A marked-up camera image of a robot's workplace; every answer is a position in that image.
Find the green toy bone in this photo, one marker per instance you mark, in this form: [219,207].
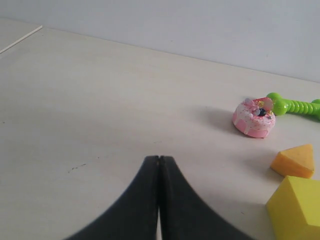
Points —
[283,106]

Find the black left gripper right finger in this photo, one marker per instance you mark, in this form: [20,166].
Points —
[183,214]

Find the pink toy cake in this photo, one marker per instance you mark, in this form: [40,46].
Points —
[255,117]

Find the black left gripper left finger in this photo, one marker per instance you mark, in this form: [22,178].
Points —
[134,215]

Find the orange cheese wedge sponge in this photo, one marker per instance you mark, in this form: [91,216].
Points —
[296,161]

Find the yellow foam cube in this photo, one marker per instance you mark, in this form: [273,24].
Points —
[294,209]

